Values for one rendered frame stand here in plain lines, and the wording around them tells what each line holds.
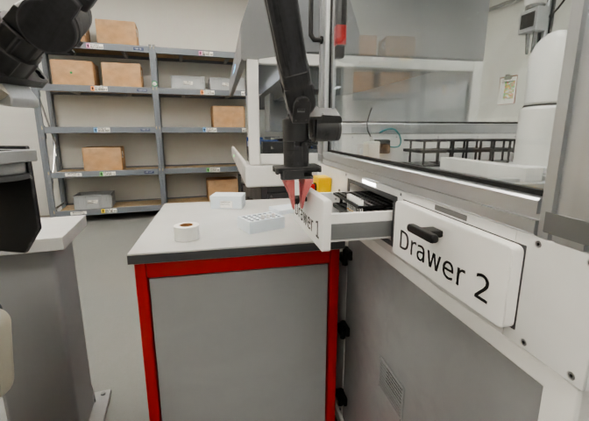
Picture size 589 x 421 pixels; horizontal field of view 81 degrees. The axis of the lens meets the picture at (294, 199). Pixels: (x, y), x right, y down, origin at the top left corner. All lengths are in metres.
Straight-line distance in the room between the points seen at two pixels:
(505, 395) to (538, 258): 0.22
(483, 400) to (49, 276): 1.16
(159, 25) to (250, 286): 4.40
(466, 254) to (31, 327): 1.24
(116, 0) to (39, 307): 4.30
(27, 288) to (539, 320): 1.27
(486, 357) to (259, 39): 1.41
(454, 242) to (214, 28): 4.78
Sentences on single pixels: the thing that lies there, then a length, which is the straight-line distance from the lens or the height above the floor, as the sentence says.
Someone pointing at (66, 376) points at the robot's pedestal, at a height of 0.28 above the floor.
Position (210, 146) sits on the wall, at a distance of 4.97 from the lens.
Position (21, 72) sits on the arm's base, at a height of 1.16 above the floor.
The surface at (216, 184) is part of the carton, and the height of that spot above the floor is 0.36.
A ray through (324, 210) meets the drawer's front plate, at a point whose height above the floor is 0.91.
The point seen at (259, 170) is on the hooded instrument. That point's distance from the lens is 1.61.
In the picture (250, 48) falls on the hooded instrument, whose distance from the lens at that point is 1.63.
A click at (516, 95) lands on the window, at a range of 0.54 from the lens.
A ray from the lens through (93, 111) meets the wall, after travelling 5.04.
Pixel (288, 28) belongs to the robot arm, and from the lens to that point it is 0.67.
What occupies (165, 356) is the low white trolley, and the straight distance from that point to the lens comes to 1.11.
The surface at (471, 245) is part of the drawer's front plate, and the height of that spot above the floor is 0.91.
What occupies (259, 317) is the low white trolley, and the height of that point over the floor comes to 0.54.
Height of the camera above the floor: 1.07
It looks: 12 degrees down
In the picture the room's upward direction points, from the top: straight up
